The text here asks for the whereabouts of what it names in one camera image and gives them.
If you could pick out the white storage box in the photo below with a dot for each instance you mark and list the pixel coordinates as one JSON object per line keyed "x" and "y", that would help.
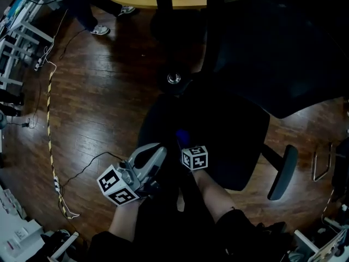
{"x": 16, "y": 228}

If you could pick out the white shelf frame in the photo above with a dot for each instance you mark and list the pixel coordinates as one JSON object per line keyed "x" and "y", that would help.
{"x": 305, "y": 241}

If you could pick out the black office chair seat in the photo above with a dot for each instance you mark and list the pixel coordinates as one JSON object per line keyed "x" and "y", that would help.
{"x": 223, "y": 135}

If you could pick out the black office chair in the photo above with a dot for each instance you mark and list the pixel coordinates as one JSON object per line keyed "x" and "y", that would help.
{"x": 272, "y": 50}

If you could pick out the person's black clothing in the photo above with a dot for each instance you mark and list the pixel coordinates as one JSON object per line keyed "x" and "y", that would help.
{"x": 177, "y": 236}

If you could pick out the person's right shoe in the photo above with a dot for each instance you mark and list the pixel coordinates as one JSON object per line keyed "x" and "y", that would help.
{"x": 180, "y": 201}

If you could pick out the person's right forearm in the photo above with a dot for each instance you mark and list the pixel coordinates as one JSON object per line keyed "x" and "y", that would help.
{"x": 215, "y": 198}

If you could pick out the blue fleece cloth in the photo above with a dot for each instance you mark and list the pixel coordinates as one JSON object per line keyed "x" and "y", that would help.
{"x": 183, "y": 136}

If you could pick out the person's left forearm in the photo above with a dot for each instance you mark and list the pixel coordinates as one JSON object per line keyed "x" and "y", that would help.
{"x": 125, "y": 220}

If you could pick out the white power strip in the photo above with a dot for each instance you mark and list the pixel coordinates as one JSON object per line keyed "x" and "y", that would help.
{"x": 57, "y": 184}
{"x": 38, "y": 64}

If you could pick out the white metal-frame desk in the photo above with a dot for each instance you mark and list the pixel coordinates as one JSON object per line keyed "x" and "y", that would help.
{"x": 32, "y": 29}

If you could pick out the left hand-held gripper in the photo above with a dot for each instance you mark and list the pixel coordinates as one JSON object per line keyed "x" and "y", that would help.
{"x": 109, "y": 181}

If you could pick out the black cantilever chair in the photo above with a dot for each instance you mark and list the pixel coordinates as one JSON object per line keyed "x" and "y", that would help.
{"x": 340, "y": 168}

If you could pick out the yellow black striped tape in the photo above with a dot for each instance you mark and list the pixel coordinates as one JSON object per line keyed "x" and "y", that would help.
{"x": 48, "y": 119}

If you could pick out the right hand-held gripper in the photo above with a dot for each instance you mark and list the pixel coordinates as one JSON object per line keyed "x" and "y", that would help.
{"x": 197, "y": 161}

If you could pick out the black chair armrest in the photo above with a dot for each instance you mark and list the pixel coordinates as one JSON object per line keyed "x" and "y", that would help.
{"x": 285, "y": 171}
{"x": 150, "y": 119}

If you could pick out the round chrome knob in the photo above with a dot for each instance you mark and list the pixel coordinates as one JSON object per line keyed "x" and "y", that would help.
{"x": 174, "y": 78}

